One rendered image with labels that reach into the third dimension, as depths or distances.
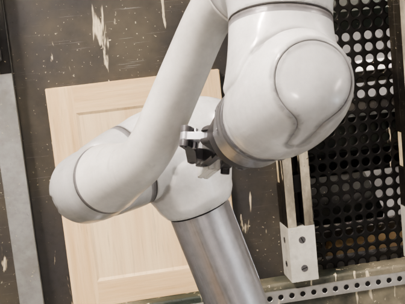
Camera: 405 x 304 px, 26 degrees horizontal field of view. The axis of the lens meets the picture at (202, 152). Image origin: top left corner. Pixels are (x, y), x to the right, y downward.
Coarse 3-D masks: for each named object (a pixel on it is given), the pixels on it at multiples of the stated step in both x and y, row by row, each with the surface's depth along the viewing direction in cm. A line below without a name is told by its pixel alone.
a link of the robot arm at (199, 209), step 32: (128, 128) 133; (160, 192) 134; (192, 192) 135; (224, 192) 138; (192, 224) 138; (224, 224) 139; (192, 256) 140; (224, 256) 139; (224, 288) 140; (256, 288) 142
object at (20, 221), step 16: (0, 80) 180; (0, 96) 180; (0, 112) 181; (16, 112) 181; (0, 128) 181; (16, 128) 182; (0, 144) 182; (16, 144) 182; (0, 160) 182; (16, 160) 183; (16, 176) 183; (16, 192) 184; (16, 208) 184; (16, 224) 185; (32, 224) 185; (16, 240) 185; (32, 240) 186; (16, 256) 186; (32, 256) 186; (16, 272) 186; (32, 272) 187; (32, 288) 187
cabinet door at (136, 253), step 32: (64, 96) 185; (96, 96) 186; (128, 96) 187; (64, 128) 186; (96, 128) 187; (64, 224) 189; (96, 224) 190; (128, 224) 191; (160, 224) 193; (96, 256) 191; (128, 256) 192; (160, 256) 194; (96, 288) 192; (128, 288) 193; (160, 288) 194; (192, 288) 196
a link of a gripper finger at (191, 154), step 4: (184, 128) 100; (188, 128) 100; (192, 128) 101; (180, 140) 100; (184, 140) 100; (188, 140) 100; (180, 144) 100; (184, 144) 100; (188, 144) 100; (184, 148) 102; (188, 148) 101; (196, 148) 105; (188, 152) 103; (192, 152) 103; (196, 152) 106; (188, 156) 106; (192, 156) 105; (196, 156) 107; (188, 160) 108; (192, 160) 108; (196, 160) 108
